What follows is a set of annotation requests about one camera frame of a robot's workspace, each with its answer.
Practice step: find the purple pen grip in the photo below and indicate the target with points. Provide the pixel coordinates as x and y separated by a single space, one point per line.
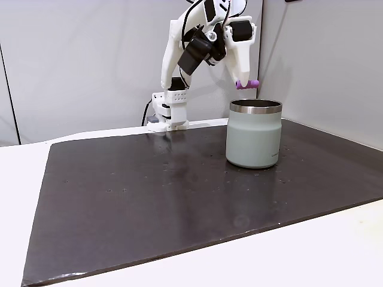
253 84

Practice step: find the sage green steel mug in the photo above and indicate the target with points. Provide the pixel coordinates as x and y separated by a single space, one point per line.
252 140

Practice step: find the black table mat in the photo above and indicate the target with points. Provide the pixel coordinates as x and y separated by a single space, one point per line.
149 194

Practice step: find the black oval camera box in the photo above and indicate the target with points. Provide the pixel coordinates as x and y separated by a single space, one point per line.
194 54

